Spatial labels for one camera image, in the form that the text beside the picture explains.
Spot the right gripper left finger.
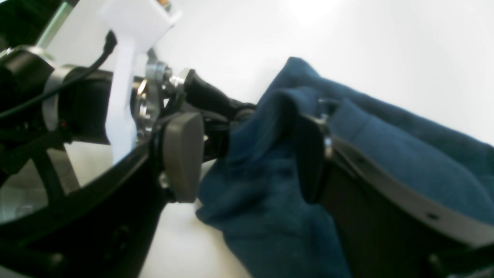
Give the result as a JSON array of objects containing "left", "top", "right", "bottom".
[{"left": 1, "top": 112, "right": 205, "bottom": 278}]

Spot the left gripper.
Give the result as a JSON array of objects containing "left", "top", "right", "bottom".
[{"left": 43, "top": 0, "right": 232, "bottom": 164}]

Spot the navy blue T-shirt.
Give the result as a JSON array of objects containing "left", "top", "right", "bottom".
[{"left": 196, "top": 58, "right": 493, "bottom": 278}]

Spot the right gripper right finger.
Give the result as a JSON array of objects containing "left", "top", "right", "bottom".
[{"left": 293, "top": 115, "right": 494, "bottom": 278}]

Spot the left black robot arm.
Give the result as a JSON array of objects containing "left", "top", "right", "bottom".
[{"left": 1, "top": 0, "right": 252, "bottom": 227}]

